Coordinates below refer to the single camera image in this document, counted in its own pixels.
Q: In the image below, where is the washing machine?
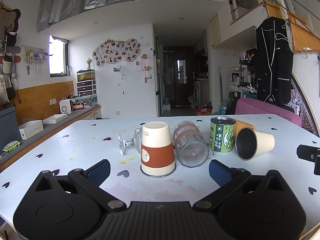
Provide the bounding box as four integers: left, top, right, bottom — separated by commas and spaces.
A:
193, 80, 201, 103

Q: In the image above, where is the window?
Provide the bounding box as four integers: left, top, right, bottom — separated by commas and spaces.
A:
49, 35, 69, 78

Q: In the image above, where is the small drawer unit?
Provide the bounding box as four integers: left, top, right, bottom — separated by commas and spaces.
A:
76, 80, 97, 98

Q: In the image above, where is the glass fish tank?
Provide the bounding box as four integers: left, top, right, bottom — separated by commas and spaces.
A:
76, 69, 96, 82

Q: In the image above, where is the macrame wall hanging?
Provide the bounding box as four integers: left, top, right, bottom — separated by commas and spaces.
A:
21, 45, 49, 77

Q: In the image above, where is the cloud-shaped photo board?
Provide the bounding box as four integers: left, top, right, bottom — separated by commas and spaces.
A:
92, 38, 142, 68

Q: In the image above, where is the clear glass cup brown band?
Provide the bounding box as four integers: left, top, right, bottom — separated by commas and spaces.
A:
173, 121, 215, 168

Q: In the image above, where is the pack of water bottles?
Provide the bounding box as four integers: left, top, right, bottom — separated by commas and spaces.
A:
219, 99, 229, 116

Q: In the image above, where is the pink hanging strap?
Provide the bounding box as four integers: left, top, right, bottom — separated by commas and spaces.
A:
141, 54, 153, 84

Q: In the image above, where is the black jacket with white trim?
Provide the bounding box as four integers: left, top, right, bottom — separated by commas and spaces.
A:
255, 17, 294, 106

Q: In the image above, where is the shelf rack with bottles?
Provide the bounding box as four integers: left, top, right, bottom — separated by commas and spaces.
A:
228, 59, 257, 91

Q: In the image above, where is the red cardboard box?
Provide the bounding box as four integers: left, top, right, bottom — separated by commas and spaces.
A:
196, 106, 213, 116

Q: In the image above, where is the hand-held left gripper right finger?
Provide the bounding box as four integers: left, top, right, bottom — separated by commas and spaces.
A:
193, 159, 286, 210

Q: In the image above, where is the wavy brown wall rack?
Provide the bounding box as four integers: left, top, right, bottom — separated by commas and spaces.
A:
0, 4, 22, 55

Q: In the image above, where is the pink upholstered chair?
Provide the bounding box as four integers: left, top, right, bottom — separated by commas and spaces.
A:
234, 97, 303, 128

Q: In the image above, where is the hanging door mirror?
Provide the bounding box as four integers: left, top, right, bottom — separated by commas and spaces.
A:
177, 58, 188, 85

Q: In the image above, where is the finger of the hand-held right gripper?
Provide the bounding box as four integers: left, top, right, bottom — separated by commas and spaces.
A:
296, 144, 320, 176

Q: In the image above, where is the white cardboard box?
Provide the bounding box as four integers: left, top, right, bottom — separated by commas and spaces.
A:
18, 120, 44, 140

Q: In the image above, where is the flat white box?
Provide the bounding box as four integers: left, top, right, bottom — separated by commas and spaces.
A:
42, 113, 69, 125

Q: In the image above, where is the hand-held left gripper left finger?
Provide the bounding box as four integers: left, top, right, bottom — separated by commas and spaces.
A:
32, 159, 127, 209

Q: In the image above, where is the grey side counter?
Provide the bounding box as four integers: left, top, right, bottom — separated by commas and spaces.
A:
0, 103, 102, 173

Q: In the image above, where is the green tin can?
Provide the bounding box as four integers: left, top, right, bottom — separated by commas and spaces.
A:
209, 116, 237, 154

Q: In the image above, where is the grey storage box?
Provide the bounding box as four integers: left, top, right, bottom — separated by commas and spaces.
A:
0, 106, 21, 153

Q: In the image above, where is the white air purifier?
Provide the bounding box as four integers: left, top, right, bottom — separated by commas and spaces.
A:
59, 99, 73, 114

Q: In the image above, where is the green egg carton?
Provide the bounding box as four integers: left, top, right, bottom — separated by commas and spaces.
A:
2, 140, 21, 153

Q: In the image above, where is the cream steel-lined cup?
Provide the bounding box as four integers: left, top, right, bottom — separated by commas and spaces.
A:
235, 127, 276, 161

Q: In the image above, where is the dark wooden door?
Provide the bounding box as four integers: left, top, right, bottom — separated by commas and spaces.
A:
174, 46, 195, 106

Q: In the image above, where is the clear glass goblet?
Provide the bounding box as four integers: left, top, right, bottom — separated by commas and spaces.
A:
118, 127, 143, 156

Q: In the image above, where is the white cup with brown sleeve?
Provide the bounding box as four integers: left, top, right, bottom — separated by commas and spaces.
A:
140, 121, 177, 178

